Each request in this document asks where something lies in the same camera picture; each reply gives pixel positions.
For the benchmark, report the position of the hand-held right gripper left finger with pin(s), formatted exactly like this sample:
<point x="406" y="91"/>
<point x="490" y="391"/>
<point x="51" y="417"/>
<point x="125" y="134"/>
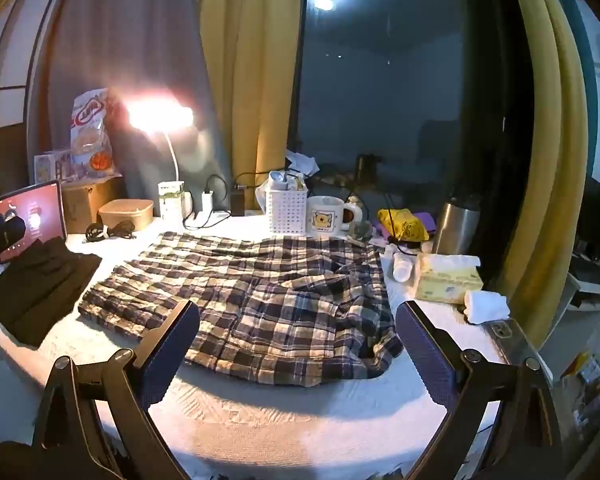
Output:
<point x="165" y="360"/>

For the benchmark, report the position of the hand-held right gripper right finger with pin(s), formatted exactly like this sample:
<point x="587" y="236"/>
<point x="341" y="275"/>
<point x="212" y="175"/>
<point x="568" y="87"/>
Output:
<point x="425" y="355"/>

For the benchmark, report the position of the plaid flannel shirt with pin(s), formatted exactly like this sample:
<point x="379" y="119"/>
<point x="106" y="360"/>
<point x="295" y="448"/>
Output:
<point x="280" y="300"/>

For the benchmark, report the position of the tablet with red screen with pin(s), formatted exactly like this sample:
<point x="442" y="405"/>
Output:
<point x="40" y="210"/>

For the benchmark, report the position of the folded black cloth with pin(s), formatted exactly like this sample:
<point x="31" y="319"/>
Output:
<point x="35" y="290"/>

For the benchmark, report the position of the rolled white cloth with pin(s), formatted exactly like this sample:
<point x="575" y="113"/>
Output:
<point x="485" y="307"/>

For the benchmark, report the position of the small printed box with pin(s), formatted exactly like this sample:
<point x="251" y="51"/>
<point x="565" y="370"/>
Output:
<point x="47" y="167"/>

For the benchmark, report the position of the yellow tissue box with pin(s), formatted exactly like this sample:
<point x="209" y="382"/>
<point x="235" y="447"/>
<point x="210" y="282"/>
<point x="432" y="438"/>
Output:
<point x="445" y="280"/>

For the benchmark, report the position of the brown cardboard box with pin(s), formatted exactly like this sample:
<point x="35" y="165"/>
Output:
<point x="80" y="205"/>

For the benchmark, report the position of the small white bottle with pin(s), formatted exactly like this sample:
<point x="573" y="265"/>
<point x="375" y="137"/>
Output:
<point x="402" y="267"/>

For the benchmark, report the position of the brown lidded food container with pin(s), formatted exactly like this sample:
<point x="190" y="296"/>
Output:
<point x="125" y="217"/>

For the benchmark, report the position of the white textured table cover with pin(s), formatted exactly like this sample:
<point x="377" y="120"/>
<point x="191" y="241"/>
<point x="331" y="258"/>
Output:
<point x="280" y="420"/>

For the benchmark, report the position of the steel thermos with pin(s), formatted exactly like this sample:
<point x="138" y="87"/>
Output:
<point x="455" y="227"/>

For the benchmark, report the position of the yellow plastic bag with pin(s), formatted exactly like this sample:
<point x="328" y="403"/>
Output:
<point x="405" y="225"/>

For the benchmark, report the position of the purple packet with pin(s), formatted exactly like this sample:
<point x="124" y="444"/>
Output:
<point x="426" y="221"/>

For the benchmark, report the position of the white and green box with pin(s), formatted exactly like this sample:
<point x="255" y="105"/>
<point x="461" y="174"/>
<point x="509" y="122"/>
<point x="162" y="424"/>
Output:
<point x="170" y="205"/>

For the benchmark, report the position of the white charger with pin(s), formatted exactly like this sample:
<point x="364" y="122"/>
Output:
<point x="207" y="205"/>

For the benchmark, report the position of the white shelf unit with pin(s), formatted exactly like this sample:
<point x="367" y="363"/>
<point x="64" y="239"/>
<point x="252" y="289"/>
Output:
<point x="585" y="305"/>

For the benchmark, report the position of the white cartoon mug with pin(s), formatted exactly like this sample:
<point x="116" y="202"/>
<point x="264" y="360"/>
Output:
<point x="325" y="217"/>

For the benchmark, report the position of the black power adapter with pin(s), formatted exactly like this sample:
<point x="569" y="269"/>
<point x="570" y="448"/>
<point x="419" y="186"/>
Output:
<point x="238" y="202"/>

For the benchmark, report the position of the white plastic basket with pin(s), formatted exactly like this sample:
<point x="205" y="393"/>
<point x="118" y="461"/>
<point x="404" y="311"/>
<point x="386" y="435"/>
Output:
<point x="287" y="210"/>

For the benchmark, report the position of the white desk lamp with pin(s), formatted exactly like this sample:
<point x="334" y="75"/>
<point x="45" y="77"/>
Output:
<point x="160" y="112"/>

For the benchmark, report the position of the white plastic bag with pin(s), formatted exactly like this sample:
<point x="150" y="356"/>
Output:
<point x="302" y="162"/>

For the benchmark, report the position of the grey curtain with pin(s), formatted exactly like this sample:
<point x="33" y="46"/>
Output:
<point x="130" y="35"/>

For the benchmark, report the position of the yellow curtain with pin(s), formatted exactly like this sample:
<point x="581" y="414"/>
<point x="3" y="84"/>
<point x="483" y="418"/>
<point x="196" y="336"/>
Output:
<point x="245" y="60"/>
<point x="555" y="135"/>

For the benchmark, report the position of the dark glass window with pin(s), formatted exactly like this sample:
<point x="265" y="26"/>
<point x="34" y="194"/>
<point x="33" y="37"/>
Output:
<point x="390" y="85"/>

